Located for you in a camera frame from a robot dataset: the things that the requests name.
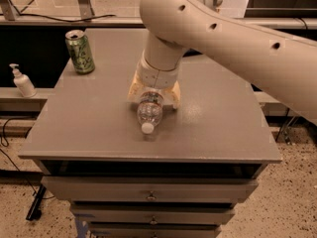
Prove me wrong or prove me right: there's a grey drawer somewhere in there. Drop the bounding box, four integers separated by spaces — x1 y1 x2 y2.
70 205 235 225
42 177 258 203
89 223 221 238

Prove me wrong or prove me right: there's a black floor bracket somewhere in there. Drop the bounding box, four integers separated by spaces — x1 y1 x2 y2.
26 184 47 221

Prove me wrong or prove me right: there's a black cable on floor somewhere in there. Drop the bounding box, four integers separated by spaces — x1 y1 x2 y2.
0 116 55 200

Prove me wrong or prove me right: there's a middle grey drawer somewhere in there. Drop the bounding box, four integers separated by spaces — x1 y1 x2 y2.
70 205 235 225

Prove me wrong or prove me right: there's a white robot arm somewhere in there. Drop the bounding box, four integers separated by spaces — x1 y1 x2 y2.
129 0 317 124

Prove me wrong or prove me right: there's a white pump lotion bottle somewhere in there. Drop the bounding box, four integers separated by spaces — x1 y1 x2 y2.
9 63 37 98

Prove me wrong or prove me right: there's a bottom grey drawer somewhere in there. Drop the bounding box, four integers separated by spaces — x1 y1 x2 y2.
89 223 221 238

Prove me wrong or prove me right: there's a grey drawer cabinet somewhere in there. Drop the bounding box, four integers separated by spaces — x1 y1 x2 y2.
18 28 282 238

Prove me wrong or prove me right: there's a top grey drawer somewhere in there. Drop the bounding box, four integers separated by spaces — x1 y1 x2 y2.
42 177 258 203

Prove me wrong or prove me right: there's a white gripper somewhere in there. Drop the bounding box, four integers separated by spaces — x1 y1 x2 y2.
127 51 181 109

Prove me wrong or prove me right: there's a grey metal rail frame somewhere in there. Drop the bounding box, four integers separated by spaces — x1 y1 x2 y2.
1 0 317 24

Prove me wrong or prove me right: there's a green soda can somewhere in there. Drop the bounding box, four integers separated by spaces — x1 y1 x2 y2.
65 30 95 74

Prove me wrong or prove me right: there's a black cable on ledge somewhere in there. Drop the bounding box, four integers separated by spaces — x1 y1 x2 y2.
0 0 117 23

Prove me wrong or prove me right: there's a clear plastic water bottle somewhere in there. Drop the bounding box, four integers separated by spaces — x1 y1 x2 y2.
137 91 163 135

